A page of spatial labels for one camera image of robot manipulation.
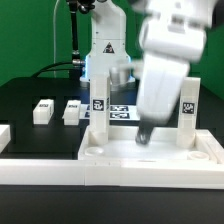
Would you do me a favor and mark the black cable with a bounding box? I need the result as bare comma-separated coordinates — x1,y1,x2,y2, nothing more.
31,61,83,79

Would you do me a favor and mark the black camera pole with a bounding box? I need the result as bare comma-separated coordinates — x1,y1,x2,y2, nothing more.
66,0,95,80

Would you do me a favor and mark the white left obstacle block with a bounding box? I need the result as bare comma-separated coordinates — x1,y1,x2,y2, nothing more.
0,125,11,153

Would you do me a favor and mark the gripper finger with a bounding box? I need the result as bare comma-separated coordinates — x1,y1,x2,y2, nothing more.
135,120,154,145

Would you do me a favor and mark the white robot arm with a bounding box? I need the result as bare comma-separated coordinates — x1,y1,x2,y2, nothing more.
84,0,221,145

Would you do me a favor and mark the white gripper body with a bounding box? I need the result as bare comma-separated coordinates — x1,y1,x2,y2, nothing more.
136,17,206,124

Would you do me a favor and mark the white desk tabletop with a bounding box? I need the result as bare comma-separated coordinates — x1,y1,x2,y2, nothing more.
78,126,224,189

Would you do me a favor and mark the white cable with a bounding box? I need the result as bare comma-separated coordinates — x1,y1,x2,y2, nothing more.
53,0,62,79

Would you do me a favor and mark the white front obstacle bar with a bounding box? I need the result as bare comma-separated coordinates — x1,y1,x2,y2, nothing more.
0,159,224,189

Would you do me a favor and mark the fiducial marker sheet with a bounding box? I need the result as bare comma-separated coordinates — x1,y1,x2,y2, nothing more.
80,104,139,121

